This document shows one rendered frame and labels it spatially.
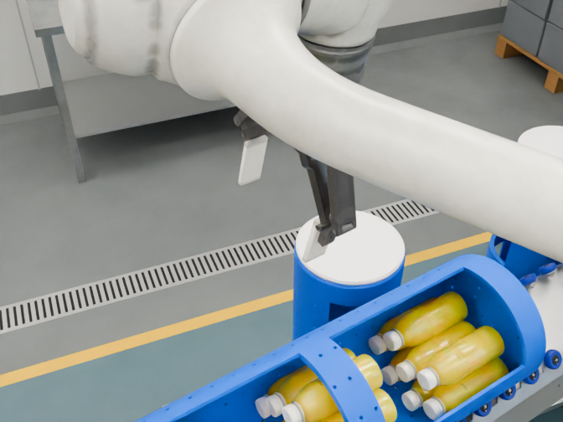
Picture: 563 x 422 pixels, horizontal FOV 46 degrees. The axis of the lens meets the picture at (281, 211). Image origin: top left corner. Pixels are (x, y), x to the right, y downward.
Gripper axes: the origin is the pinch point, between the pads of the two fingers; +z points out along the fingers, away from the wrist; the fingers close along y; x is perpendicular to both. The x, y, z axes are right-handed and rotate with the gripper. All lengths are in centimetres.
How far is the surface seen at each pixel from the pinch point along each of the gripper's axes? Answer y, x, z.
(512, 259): -12, 123, 100
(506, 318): 14, 58, 50
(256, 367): -2.2, 5.6, 46.8
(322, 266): -25, 44, 68
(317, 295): -22, 41, 74
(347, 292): -16, 45, 69
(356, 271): -19, 49, 66
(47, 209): -196, 31, 212
